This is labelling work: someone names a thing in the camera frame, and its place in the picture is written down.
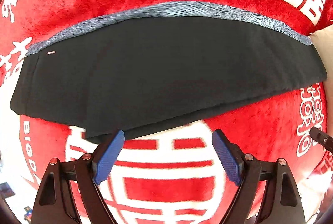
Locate black pants patterned waistband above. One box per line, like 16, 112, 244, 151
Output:
10, 1, 327, 143

